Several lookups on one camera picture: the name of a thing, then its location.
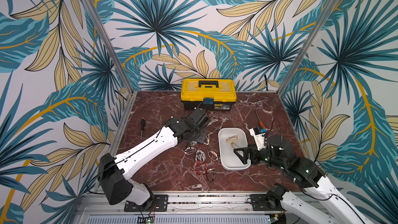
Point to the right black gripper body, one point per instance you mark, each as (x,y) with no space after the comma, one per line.
(253,156)

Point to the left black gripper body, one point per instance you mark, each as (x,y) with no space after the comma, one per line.
(199,136)

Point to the beige strap watch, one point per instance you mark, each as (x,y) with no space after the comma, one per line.
(234,145)

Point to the beige looped watch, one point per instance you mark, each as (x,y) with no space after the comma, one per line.
(207,140)

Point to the beige square watch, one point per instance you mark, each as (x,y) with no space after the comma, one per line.
(232,139)

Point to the white plastic storage tray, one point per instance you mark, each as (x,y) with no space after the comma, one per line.
(229,160)

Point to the white pink watch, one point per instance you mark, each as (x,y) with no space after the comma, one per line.
(190,150)

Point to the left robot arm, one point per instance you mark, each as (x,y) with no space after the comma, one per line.
(116,172)

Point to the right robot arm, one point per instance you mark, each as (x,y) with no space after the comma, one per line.
(277,152)

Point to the red transparent watch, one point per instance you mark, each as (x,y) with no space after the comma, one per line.
(200,167)

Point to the yellow black toolbox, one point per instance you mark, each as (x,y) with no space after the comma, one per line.
(208,94)

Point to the black yellow screwdriver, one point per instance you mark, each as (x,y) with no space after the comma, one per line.
(142,122)

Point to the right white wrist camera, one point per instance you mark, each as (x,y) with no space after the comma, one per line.
(258,134)

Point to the orange handle screwdriver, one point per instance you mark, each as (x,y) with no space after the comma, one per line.
(261,124)

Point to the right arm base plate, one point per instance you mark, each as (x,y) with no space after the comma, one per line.
(265,202)

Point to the aluminium front rail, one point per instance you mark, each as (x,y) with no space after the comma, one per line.
(184,207)

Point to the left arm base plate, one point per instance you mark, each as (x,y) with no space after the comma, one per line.
(157,203)

